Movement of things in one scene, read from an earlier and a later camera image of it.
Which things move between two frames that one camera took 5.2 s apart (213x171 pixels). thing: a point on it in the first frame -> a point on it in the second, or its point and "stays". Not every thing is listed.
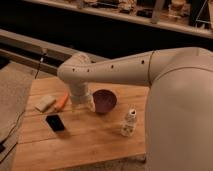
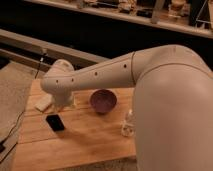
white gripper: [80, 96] -> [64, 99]
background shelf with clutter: [190, 16] stays
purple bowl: [104, 101] stays
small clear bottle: [128, 127] stays
